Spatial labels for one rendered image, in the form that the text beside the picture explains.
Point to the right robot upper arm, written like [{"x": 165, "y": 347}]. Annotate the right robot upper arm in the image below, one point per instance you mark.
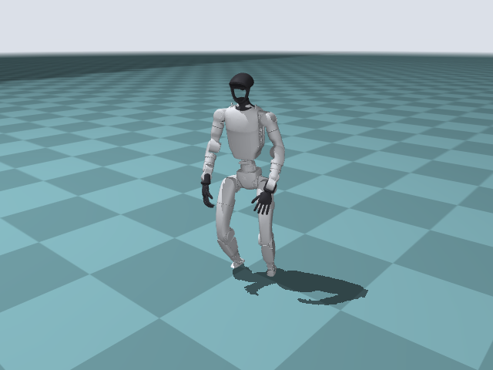
[{"x": 217, "y": 129}]

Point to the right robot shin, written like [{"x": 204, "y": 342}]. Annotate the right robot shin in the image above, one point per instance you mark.
[{"x": 230, "y": 249}]

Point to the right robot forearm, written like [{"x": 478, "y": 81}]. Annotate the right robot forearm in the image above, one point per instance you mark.
[{"x": 208, "y": 162}]

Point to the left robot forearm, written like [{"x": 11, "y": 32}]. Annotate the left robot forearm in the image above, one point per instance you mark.
[{"x": 275, "y": 168}]

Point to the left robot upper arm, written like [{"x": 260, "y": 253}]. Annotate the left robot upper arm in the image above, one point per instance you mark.
[{"x": 269, "y": 120}]

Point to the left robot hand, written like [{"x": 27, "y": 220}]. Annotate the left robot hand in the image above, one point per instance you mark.
[{"x": 264, "y": 199}]

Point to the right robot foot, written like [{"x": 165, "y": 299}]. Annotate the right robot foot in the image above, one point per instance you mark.
[{"x": 234, "y": 265}]

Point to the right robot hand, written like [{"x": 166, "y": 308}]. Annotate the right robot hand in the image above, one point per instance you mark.
[{"x": 205, "y": 190}]

